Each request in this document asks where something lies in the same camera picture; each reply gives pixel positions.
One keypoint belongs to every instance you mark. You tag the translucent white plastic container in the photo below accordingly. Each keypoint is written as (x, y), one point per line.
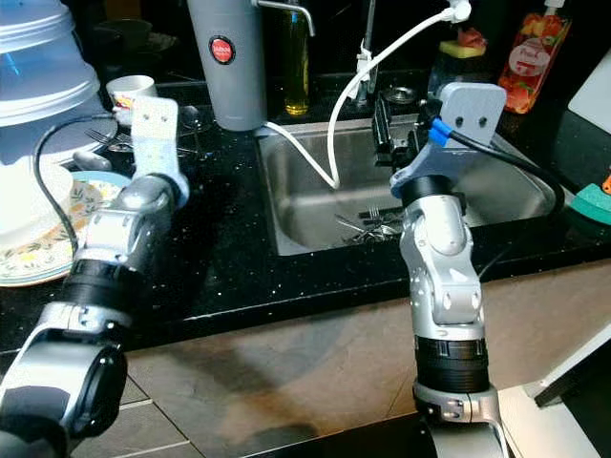
(31, 24)
(43, 100)

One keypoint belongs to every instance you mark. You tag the dark cabinet door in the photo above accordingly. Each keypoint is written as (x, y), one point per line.
(578, 367)

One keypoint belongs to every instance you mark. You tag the yellow oil bottle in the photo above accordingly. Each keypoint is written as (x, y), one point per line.
(296, 76)

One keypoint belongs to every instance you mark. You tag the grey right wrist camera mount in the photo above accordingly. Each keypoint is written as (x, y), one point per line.
(473, 107)

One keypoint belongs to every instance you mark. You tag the stainless steel sink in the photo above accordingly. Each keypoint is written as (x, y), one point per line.
(305, 205)

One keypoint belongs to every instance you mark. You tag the red peach soap bottle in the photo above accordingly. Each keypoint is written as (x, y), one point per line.
(535, 57)

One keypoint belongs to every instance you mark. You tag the dark sponge holder with sponge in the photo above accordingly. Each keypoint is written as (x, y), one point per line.
(456, 67)

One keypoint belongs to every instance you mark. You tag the white printed cup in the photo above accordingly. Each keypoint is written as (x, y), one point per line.
(132, 93)

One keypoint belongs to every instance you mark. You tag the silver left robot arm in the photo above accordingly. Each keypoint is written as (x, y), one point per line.
(95, 277)

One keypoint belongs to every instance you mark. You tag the round steel sink strainer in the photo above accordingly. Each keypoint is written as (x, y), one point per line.
(399, 94)

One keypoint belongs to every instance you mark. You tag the steel spoon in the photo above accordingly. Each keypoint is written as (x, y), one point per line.
(91, 160)

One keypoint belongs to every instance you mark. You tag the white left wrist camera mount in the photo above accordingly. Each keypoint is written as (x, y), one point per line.
(158, 143)

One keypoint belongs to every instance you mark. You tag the teal plastic item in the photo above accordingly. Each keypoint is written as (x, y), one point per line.
(592, 203)

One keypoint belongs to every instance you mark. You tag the white board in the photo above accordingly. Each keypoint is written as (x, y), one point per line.
(594, 95)

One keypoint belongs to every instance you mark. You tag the chrome sink faucet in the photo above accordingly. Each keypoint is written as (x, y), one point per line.
(367, 48)

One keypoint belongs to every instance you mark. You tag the floral plate with blue rim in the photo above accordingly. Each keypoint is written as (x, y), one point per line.
(57, 256)

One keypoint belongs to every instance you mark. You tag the grey water filter canister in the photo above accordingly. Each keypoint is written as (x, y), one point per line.
(234, 76)

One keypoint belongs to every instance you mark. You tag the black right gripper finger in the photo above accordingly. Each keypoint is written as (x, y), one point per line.
(383, 134)

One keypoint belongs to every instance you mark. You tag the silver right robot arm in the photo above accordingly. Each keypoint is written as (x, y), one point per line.
(451, 277)

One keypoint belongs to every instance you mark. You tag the white bowl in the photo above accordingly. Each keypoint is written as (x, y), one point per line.
(31, 205)

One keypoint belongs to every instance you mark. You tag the steel fork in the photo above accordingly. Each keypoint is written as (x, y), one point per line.
(372, 218)
(115, 140)

